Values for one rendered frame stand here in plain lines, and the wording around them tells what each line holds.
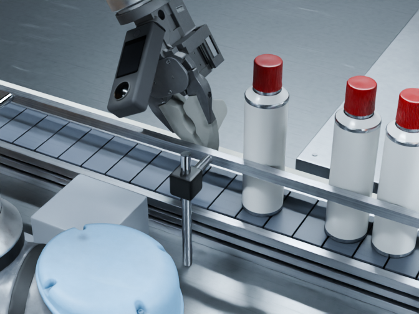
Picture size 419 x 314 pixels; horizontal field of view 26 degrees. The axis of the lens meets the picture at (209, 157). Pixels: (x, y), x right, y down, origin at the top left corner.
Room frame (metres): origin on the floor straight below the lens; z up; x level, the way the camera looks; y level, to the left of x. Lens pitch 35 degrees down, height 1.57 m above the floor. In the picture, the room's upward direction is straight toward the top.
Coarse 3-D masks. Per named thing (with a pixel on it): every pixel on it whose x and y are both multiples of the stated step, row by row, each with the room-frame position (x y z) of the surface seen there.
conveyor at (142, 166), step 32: (0, 128) 1.08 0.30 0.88; (32, 128) 1.08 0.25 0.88; (64, 128) 1.08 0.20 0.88; (64, 160) 1.00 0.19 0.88; (96, 160) 1.00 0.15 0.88; (128, 160) 1.00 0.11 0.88; (160, 160) 1.00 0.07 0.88; (192, 160) 1.00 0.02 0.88; (160, 192) 0.93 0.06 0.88; (224, 192) 0.93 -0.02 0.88; (288, 192) 0.93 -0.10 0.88; (256, 224) 0.86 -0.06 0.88; (288, 224) 0.86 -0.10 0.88; (320, 224) 0.86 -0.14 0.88; (352, 256) 0.81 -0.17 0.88; (384, 256) 0.80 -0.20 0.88; (416, 256) 0.80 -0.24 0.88
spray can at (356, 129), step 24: (360, 96) 0.83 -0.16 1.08; (336, 120) 0.84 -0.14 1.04; (360, 120) 0.83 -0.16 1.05; (336, 144) 0.84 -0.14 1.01; (360, 144) 0.82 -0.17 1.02; (336, 168) 0.84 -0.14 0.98; (360, 168) 0.83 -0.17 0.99; (360, 192) 0.83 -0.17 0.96; (336, 216) 0.83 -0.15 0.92; (360, 216) 0.83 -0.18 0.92; (336, 240) 0.83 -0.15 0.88
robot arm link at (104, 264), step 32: (96, 224) 0.61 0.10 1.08; (32, 256) 0.58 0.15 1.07; (64, 256) 0.57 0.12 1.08; (96, 256) 0.57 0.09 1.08; (128, 256) 0.57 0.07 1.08; (160, 256) 0.58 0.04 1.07; (32, 288) 0.55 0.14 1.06; (64, 288) 0.53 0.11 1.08; (96, 288) 0.53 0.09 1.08; (128, 288) 0.54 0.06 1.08; (160, 288) 0.54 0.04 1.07
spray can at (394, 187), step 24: (408, 96) 0.82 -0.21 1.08; (408, 120) 0.81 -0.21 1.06; (384, 144) 0.82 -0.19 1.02; (408, 144) 0.80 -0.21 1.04; (384, 168) 0.82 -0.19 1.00; (408, 168) 0.80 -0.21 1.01; (384, 192) 0.81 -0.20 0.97; (408, 192) 0.80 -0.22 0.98; (384, 240) 0.80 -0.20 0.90; (408, 240) 0.80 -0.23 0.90
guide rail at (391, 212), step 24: (0, 96) 1.04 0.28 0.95; (24, 96) 1.03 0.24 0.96; (72, 120) 0.99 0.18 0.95; (96, 120) 0.97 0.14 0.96; (168, 144) 0.92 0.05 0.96; (192, 144) 0.91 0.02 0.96; (240, 168) 0.87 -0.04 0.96; (264, 168) 0.86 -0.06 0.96; (312, 192) 0.83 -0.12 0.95; (336, 192) 0.82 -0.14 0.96; (384, 216) 0.79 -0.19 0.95; (408, 216) 0.77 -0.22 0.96
